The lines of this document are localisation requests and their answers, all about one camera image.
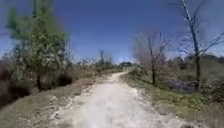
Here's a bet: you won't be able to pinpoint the distant row of trees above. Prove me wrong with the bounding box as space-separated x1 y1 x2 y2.
77 49 134 70

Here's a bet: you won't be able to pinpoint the small bare tree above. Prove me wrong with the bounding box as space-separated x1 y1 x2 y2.
133 31 172 85

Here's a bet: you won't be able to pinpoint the dry grass verge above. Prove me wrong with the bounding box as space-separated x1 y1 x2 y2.
0 68 123 128

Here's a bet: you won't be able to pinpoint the grass verge with brush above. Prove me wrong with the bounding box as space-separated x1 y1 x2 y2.
119 56 224 128

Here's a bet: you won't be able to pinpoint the pale gravel path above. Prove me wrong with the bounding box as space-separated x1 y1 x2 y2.
49 71 201 128

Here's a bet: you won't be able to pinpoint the tall bare tree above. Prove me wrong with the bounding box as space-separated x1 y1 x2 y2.
173 0 224 92

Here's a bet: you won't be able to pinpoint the green leafy tree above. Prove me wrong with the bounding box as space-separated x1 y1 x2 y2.
5 0 72 92

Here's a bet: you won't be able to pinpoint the dark bushes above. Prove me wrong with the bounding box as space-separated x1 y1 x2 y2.
0 63 74 108

